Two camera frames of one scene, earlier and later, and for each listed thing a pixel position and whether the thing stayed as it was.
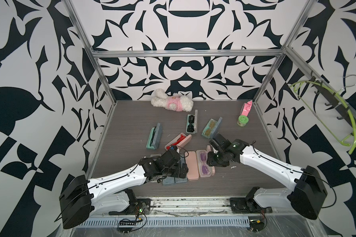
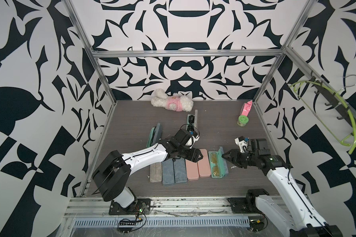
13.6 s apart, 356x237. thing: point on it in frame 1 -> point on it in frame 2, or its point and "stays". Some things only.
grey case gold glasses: (212, 128) -> (218, 165)
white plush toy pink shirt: (175, 102) stays
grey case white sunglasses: (183, 169) stays
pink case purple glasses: (205, 171) stays
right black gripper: (210, 162) -> (234, 156)
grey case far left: (155, 137) stays
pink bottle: (246, 108) stays
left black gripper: (176, 173) -> (193, 154)
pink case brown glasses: (191, 161) stays
